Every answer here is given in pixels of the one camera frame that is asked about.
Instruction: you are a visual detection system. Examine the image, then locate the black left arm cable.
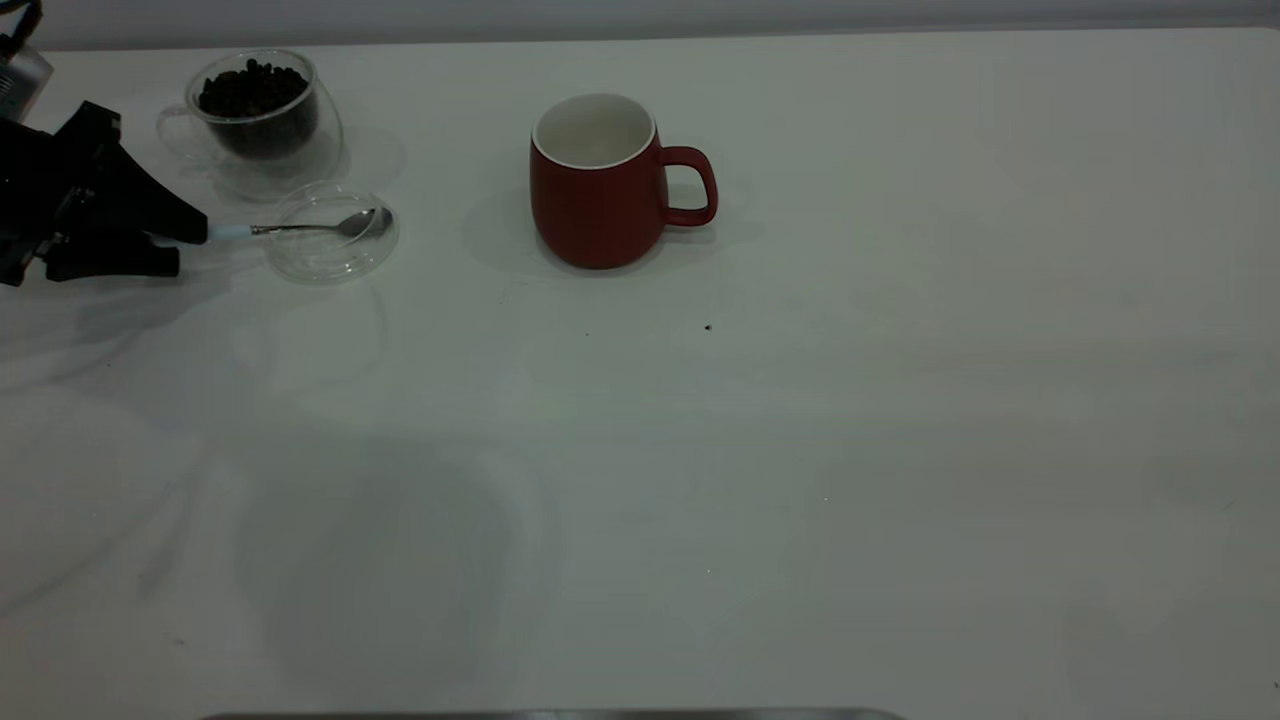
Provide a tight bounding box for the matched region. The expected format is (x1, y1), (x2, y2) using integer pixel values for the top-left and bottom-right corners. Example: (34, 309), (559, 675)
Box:
(0, 0), (44, 53)

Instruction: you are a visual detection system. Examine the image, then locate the clear glass cup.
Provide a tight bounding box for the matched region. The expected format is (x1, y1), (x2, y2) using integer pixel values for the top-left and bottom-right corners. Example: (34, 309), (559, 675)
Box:
(157, 48), (344, 203)

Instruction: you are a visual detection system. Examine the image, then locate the dark coffee beans pile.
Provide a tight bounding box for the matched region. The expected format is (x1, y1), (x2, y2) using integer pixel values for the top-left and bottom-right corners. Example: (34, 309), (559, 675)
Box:
(197, 60), (321, 161)

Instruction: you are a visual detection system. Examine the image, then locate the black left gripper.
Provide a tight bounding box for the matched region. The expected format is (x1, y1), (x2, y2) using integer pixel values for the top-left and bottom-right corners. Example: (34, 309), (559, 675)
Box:
(0, 101), (210, 288)

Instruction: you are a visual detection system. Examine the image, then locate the metal spoon with white handle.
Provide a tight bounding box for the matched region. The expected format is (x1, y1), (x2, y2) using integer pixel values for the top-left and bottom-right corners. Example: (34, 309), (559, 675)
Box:
(207, 207), (393, 242)

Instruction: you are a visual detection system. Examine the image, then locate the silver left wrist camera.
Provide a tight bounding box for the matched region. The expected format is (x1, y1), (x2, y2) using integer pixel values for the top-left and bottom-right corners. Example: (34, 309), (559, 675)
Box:
(0, 40), (54, 123)

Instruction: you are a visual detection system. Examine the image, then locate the round clear glass lid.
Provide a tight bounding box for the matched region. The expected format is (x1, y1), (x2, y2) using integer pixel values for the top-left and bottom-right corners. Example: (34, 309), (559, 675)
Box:
(265, 182), (401, 286)

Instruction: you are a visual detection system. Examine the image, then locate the red ceramic mug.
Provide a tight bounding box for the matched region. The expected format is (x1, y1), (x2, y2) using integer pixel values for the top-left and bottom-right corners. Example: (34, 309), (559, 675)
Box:
(529, 93), (719, 271)

